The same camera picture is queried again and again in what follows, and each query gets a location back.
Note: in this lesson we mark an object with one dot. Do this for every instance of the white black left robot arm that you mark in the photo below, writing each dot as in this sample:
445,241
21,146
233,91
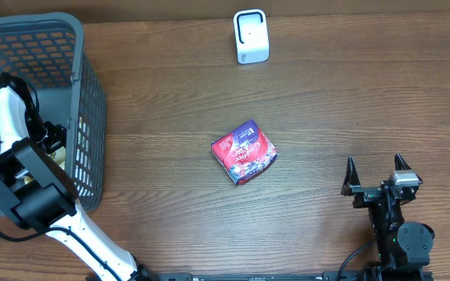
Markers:
37,194

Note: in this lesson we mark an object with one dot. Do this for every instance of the yellow snack bag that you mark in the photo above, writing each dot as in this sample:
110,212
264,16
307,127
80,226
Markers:
59,157

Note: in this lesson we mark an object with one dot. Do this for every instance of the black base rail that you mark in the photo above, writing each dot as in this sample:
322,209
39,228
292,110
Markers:
324,276

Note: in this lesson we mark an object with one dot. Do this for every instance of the red purple pad package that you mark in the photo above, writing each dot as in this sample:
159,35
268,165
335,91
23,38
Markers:
244,152

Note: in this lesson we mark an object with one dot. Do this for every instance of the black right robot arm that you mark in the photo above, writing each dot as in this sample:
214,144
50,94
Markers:
403,247

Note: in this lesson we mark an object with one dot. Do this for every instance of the grey plastic shopping basket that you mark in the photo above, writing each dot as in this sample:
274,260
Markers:
47,51

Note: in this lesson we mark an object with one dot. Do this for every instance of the white barcode scanner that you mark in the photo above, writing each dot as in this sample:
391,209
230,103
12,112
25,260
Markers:
251,36

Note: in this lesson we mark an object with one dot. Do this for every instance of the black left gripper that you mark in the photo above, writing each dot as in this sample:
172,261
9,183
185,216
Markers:
57,138

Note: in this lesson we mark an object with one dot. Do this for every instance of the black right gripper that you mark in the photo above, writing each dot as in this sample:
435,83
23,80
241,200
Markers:
365,194

